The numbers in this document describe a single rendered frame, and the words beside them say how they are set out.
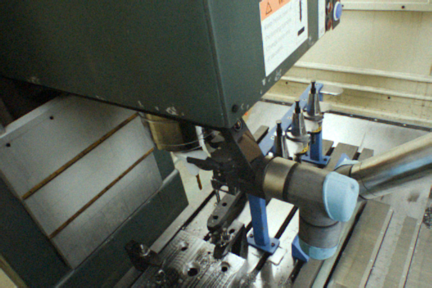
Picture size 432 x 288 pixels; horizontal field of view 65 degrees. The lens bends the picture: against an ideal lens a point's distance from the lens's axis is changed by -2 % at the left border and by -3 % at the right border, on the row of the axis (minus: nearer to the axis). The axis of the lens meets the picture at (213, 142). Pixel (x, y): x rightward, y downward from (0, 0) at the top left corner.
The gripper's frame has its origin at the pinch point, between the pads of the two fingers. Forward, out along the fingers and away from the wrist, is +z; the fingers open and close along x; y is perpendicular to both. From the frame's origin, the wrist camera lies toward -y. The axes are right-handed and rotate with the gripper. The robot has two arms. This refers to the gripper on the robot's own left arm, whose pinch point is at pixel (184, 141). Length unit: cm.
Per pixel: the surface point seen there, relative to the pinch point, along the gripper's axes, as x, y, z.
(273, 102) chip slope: 100, 53, 32
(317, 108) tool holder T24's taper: 41.6, 13.0, -13.5
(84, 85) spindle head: -12.5, -18.3, 8.0
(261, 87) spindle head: -3.0, -17.9, -21.2
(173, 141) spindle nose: -7.2, -6.3, -4.5
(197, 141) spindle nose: -4.2, -5.0, -7.5
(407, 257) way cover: 42, 63, -46
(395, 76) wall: 99, 29, -25
